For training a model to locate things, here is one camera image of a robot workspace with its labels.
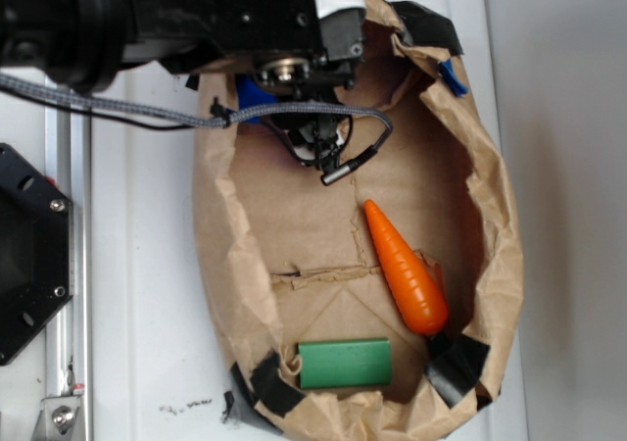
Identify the green rectangular block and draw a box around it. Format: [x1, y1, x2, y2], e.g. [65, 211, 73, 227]
[298, 338, 393, 390]

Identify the grey braided cable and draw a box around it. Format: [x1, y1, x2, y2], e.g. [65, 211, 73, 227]
[0, 72, 395, 186]

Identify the orange plastic carrot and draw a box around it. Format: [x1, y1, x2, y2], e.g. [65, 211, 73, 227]
[363, 200, 449, 336]

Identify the metal corner bracket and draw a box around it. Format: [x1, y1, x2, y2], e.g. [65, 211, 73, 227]
[30, 395, 85, 441]

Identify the aluminium frame rail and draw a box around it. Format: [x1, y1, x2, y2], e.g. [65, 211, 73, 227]
[32, 108, 94, 440]

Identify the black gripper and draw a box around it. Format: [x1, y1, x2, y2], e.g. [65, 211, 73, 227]
[205, 0, 368, 177]

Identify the blue plastic bottle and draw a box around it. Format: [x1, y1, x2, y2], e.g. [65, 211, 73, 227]
[236, 74, 278, 127]

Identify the brown paper bag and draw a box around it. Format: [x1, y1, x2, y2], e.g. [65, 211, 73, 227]
[194, 0, 524, 440]

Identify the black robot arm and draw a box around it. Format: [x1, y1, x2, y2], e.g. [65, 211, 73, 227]
[1, 0, 365, 103]

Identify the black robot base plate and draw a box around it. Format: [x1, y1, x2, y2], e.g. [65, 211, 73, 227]
[1, 143, 72, 367]

